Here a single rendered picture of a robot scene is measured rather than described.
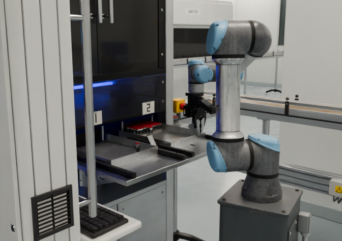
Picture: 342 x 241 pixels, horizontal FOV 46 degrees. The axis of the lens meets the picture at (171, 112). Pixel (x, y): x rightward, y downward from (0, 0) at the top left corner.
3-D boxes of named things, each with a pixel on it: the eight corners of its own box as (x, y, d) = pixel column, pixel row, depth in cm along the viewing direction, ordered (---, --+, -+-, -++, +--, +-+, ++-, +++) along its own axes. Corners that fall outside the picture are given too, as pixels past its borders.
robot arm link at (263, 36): (282, 14, 142) (236, 63, 189) (253, 14, 140) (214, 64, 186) (287, 45, 139) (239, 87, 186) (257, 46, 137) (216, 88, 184)
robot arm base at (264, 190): (286, 191, 157) (287, 167, 155) (276, 206, 144) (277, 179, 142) (248, 184, 164) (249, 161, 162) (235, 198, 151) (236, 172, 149)
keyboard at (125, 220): (21, 202, 143) (21, 195, 143) (56, 190, 154) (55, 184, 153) (93, 239, 118) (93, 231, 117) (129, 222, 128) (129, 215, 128)
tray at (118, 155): (60, 152, 177) (59, 144, 177) (106, 140, 196) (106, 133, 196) (111, 169, 155) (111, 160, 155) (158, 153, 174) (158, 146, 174)
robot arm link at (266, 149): (285, 174, 147) (287, 138, 144) (250, 177, 144) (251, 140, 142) (271, 163, 159) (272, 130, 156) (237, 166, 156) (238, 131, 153)
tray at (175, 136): (118, 137, 202) (118, 130, 201) (154, 127, 221) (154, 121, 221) (171, 150, 180) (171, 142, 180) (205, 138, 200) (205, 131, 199)
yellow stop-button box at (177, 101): (167, 112, 225) (167, 98, 224) (175, 110, 231) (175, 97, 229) (177, 113, 220) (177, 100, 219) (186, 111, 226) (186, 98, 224)
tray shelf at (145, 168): (50, 158, 174) (50, 154, 174) (161, 129, 225) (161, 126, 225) (126, 186, 143) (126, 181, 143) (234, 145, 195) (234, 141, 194)
